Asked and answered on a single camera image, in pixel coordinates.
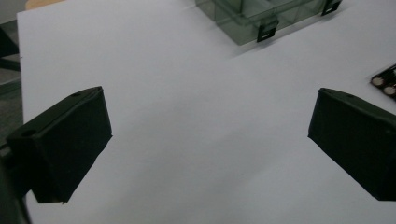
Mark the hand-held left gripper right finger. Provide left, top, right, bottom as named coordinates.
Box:
left=307, top=87, right=396, bottom=202

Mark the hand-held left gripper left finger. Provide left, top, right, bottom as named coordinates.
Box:
left=5, top=86, right=113, bottom=204

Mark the black circuit board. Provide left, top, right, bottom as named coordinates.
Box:
left=370, top=63, right=396, bottom=101

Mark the clear plastic compartment box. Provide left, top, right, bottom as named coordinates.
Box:
left=194, top=0, right=344, bottom=47

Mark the wooden table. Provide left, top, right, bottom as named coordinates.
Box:
left=24, top=0, right=66, bottom=11

